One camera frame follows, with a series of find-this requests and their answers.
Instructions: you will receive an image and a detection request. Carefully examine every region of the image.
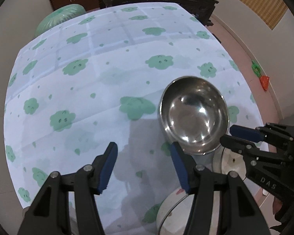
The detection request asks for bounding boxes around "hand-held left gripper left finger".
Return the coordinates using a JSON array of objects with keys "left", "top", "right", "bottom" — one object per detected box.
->
[{"left": 17, "top": 141, "right": 118, "bottom": 235}]

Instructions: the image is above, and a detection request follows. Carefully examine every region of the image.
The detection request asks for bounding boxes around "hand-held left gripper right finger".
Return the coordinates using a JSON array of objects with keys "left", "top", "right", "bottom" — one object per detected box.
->
[{"left": 170, "top": 141, "right": 271, "bottom": 235}]

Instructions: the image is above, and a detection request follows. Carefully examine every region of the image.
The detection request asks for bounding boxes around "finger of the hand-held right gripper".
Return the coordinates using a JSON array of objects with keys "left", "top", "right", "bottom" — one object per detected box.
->
[
  {"left": 230, "top": 123, "right": 294, "bottom": 143},
  {"left": 220, "top": 135, "right": 291, "bottom": 169}
]

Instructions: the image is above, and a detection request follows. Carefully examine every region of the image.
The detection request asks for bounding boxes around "large white enamel bowl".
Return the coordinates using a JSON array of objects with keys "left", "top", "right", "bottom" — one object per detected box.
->
[{"left": 156, "top": 147, "right": 248, "bottom": 235}]

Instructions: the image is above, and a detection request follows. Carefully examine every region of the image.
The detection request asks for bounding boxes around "small stainless steel bowl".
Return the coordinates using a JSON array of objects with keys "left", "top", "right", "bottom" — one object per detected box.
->
[{"left": 159, "top": 77, "right": 230, "bottom": 155}]

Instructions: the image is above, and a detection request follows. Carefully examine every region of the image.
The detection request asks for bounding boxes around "person's right hand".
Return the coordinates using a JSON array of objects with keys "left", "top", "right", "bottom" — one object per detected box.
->
[{"left": 272, "top": 198, "right": 285, "bottom": 216}]

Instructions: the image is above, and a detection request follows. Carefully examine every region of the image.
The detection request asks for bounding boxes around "orange carrot toy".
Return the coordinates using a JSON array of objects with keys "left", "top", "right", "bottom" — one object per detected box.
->
[{"left": 251, "top": 61, "right": 270, "bottom": 92}]

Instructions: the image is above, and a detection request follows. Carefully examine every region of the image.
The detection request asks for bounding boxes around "green flower print tablecloth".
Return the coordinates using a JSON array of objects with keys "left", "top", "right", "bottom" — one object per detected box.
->
[{"left": 4, "top": 2, "right": 270, "bottom": 235}]

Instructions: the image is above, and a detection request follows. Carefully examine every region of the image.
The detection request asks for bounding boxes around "bamboo window blind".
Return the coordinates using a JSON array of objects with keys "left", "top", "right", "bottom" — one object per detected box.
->
[{"left": 233, "top": 0, "right": 288, "bottom": 31}]

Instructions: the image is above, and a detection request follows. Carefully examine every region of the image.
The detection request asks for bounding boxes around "dark wooden table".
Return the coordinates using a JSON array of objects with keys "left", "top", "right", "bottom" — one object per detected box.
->
[{"left": 95, "top": 0, "right": 220, "bottom": 27}]

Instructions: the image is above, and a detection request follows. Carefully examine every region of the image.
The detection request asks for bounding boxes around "green plastic stool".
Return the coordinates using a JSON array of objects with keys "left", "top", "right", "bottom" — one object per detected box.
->
[{"left": 35, "top": 4, "right": 87, "bottom": 38}]

